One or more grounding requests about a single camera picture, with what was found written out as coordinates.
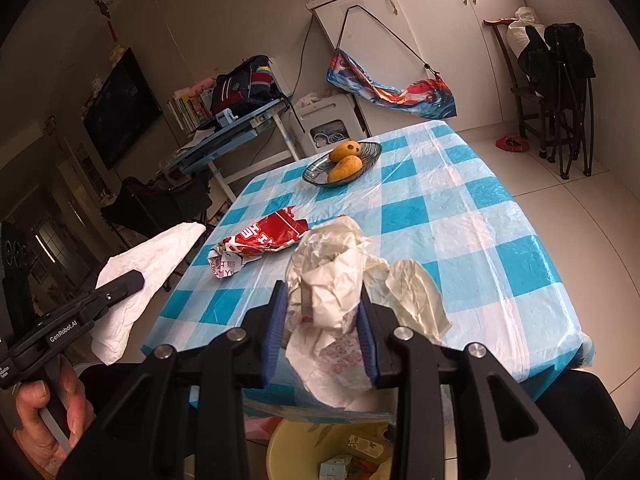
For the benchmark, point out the dark striped backpack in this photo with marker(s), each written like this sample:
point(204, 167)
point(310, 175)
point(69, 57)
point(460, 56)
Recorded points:
point(251, 85)

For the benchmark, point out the yellow plastic basin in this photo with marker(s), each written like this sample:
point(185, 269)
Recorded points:
point(296, 449)

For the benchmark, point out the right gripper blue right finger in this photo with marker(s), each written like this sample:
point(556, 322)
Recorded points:
point(367, 344)

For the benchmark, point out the black jacket on chair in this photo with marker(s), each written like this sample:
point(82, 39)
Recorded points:
point(557, 64)

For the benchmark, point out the blue study desk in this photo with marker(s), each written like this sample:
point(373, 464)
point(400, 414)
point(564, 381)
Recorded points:
point(215, 144)

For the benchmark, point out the white plastic stool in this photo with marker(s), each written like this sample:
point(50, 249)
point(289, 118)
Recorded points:
point(320, 124)

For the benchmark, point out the red snack bag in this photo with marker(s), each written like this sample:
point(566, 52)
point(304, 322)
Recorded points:
point(273, 233)

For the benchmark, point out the wooden chair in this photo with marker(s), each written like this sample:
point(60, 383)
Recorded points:
point(519, 104)

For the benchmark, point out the green label packet in basin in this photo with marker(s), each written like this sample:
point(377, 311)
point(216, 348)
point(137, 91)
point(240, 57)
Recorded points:
point(368, 449)

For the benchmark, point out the small carton in basin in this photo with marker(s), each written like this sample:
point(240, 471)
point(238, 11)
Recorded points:
point(336, 468)

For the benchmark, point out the blue white checkered tablecloth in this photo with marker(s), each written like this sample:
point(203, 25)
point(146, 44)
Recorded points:
point(429, 198)

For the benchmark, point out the red object on floor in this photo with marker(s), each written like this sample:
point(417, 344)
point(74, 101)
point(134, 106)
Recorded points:
point(512, 144)

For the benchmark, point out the dark glass fruit plate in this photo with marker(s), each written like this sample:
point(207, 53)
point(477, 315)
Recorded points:
point(317, 172)

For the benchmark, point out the white plastic bag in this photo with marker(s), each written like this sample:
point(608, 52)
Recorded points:
point(326, 274)

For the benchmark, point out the yellow mango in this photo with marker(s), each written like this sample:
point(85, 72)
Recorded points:
point(344, 169)
point(344, 149)

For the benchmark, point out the white sack on chair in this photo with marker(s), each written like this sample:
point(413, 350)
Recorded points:
point(516, 34)

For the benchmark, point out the black folding chair right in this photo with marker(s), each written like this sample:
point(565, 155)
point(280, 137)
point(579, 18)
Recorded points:
point(570, 126)

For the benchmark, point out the row of books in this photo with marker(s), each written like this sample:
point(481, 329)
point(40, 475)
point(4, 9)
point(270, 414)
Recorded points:
point(189, 109)

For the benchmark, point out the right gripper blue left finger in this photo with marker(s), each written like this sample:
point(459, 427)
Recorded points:
point(272, 330)

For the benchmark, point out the black folding chair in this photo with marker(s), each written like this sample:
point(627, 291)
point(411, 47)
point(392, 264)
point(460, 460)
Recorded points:
point(570, 126)
point(149, 210)

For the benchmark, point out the colourful hanging tote bag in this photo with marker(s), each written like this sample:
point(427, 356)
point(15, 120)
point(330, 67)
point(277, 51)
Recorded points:
point(428, 98)

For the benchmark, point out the wall mounted black television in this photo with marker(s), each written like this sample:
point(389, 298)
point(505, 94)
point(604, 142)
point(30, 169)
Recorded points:
point(122, 111)

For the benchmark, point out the white cabinet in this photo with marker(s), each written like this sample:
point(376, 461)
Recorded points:
point(394, 39)

